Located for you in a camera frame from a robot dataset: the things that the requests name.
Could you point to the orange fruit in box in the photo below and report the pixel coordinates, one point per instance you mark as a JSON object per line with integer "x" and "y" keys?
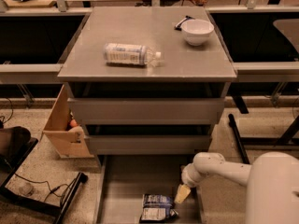
{"x": 73, "y": 123}

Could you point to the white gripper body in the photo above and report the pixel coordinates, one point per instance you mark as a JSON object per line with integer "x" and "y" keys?
{"x": 189, "y": 178}

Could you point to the grey top drawer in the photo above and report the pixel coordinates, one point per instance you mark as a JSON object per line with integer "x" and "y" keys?
{"x": 152, "y": 111}

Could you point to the blue chip bag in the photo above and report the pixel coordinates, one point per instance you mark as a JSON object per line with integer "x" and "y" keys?
{"x": 157, "y": 208}

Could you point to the grey drawer cabinet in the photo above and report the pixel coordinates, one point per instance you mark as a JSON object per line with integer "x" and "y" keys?
{"x": 183, "y": 72}

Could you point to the white ceramic bowl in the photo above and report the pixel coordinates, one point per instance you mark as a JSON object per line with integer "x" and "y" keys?
{"x": 196, "y": 32}

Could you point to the black metal stand leg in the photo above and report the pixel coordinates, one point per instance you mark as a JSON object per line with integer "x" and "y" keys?
{"x": 241, "y": 149}

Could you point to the clear plastic water bottle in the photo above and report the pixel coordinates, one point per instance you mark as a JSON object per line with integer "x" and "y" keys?
{"x": 129, "y": 54}

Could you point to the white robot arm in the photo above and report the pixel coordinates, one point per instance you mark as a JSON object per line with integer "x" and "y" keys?
{"x": 271, "y": 182}

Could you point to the black and white pen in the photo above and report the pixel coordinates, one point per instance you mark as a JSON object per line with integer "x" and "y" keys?
{"x": 178, "y": 25}

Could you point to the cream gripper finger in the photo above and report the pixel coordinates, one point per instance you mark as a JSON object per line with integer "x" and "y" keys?
{"x": 182, "y": 193}

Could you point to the grey open bottom drawer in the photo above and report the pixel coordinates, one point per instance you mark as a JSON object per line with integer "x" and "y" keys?
{"x": 126, "y": 179}

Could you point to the cardboard box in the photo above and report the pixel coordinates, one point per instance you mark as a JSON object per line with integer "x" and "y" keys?
{"x": 68, "y": 141}

